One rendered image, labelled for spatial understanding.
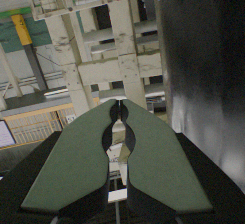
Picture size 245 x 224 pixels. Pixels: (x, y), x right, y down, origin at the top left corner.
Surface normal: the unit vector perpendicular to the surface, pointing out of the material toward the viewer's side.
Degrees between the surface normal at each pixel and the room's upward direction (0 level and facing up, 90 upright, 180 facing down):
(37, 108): 90
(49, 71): 90
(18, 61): 90
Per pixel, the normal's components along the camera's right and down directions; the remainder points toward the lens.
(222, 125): -0.41, 0.45
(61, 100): 0.09, 0.38
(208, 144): -0.76, 0.46
